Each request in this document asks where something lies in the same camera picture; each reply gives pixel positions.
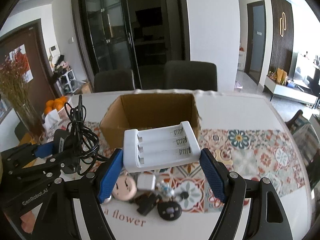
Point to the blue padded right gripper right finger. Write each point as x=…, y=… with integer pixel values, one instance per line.
x=213, y=174

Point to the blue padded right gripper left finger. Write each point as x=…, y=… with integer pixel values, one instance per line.
x=108, y=173

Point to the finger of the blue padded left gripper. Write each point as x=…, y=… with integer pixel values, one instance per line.
x=44, y=150

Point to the white battery charger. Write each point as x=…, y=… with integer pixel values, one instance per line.
x=158, y=148

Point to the black rectangular adapter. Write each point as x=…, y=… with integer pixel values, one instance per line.
x=146, y=202

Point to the beige deer alarm clock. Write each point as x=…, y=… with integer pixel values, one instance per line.
x=125, y=188

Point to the white tissue pack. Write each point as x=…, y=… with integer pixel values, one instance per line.
x=51, y=120

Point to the white cube charger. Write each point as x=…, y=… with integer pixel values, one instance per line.
x=146, y=182

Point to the small black round knob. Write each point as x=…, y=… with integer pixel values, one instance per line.
x=184, y=195

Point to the patterned tile table runner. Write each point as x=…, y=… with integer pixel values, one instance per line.
x=253, y=154

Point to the white basket of oranges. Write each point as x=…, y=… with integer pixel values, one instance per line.
x=59, y=105

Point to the small astronaut figurine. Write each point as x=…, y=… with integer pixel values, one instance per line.
x=165, y=189

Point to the brown cardboard box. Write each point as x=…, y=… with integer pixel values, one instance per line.
x=147, y=111

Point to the white shoe rack shelf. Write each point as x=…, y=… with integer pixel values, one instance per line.
x=67, y=81

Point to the vase with dried flowers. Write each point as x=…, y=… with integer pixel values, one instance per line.
x=15, y=88

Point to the dark chair left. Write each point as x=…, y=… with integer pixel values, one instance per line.
x=114, y=80

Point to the dark chair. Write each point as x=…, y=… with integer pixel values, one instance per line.
x=191, y=75
x=114, y=80

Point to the dark chair right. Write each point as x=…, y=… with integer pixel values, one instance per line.
x=191, y=75

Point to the brown entrance door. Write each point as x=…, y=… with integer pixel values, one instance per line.
x=28, y=38

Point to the white low tv console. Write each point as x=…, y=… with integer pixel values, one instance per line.
x=294, y=94

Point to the black glass cabinet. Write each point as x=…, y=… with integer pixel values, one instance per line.
x=137, y=36

